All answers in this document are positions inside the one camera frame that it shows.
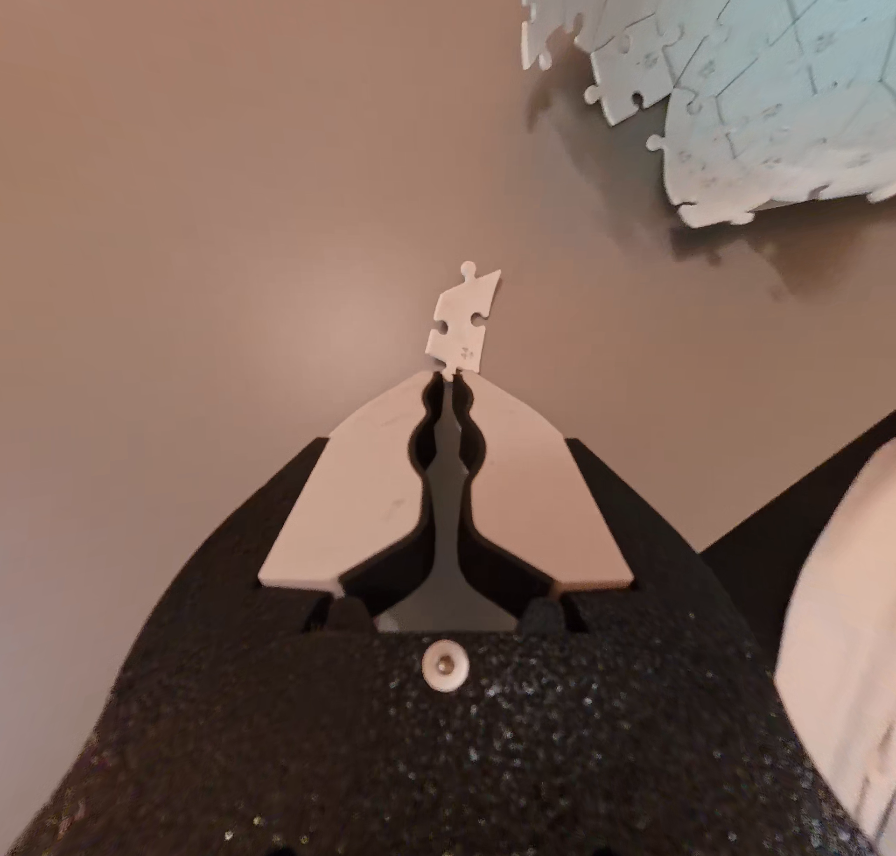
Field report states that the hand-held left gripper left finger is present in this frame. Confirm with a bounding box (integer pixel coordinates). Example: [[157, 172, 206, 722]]
[[257, 371, 449, 617]]

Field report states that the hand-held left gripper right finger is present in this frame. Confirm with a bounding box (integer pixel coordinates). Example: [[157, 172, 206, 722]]
[[448, 372, 636, 620]]

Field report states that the single puzzle piece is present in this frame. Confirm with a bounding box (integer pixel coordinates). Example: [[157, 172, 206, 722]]
[[426, 261, 503, 381]]

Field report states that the colourful puzzle ball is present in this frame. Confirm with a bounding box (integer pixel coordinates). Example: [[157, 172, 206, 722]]
[[519, 0, 896, 230]]

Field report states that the person's white shirt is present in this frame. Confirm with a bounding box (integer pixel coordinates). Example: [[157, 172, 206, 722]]
[[773, 439, 896, 853]]

